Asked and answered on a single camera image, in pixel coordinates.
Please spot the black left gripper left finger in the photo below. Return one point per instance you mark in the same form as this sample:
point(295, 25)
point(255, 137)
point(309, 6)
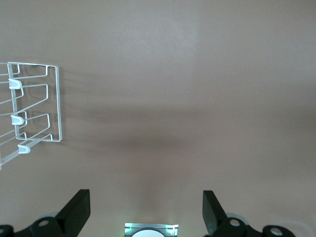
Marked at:
point(74, 214)

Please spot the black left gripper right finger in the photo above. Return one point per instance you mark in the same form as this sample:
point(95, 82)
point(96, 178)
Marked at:
point(212, 214)

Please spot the brown table cover sheet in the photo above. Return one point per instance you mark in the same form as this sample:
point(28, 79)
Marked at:
point(172, 74)

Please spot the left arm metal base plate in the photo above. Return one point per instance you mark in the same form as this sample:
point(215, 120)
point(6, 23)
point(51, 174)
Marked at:
point(171, 228)

